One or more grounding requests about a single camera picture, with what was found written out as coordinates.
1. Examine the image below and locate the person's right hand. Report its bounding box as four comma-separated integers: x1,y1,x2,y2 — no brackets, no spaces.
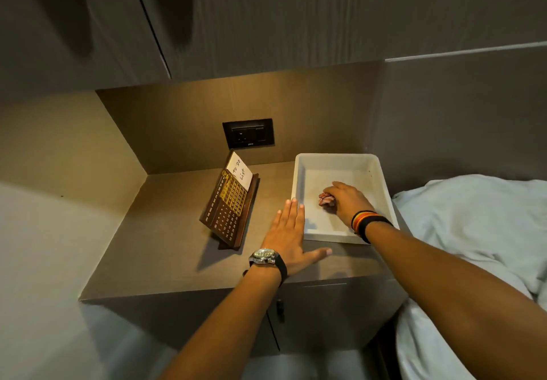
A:
322,181,377,228

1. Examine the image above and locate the person's left hand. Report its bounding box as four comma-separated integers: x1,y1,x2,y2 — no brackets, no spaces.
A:
261,198,333,278

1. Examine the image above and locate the person's left forearm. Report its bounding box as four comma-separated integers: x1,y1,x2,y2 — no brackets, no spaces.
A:
157,266,283,380

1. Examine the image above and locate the person's right forearm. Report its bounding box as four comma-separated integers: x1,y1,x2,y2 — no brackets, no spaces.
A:
364,221,547,380

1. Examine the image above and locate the white rectangular plastic tray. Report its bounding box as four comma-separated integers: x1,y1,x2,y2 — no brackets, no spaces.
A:
291,153,401,245

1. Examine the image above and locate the striped red yellow wristband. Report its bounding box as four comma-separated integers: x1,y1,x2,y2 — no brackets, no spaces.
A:
351,210,380,234

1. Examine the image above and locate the black wristband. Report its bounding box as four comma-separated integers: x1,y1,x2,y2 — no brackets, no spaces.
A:
356,215,394,245

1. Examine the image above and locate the brown wooden desk calendar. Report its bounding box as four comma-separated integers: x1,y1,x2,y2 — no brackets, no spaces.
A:
199,149,260,251

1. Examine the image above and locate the grey-brown nightstand cabinet door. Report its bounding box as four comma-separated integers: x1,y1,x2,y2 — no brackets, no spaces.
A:
266,271,409,356
80,288,281,380

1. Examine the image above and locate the white handwritten note paper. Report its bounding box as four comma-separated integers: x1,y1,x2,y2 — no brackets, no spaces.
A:
225,151,254,192

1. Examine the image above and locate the white bed sheet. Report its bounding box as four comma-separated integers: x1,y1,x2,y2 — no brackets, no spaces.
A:
392,173,547,380

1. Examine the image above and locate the wide grey-brown overhead cabinet door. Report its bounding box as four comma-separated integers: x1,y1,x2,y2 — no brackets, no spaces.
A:
127,0,547,82

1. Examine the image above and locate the narrow grey-brown overhead cabinet door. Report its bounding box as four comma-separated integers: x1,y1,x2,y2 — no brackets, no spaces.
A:
0,0,172,98

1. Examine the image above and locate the silver wristwatch with black strap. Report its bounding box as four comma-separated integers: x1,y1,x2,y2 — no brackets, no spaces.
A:
243,247,288,287

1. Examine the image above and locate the black wall power socket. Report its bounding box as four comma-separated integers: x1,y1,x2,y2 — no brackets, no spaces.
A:
222,118,275,150

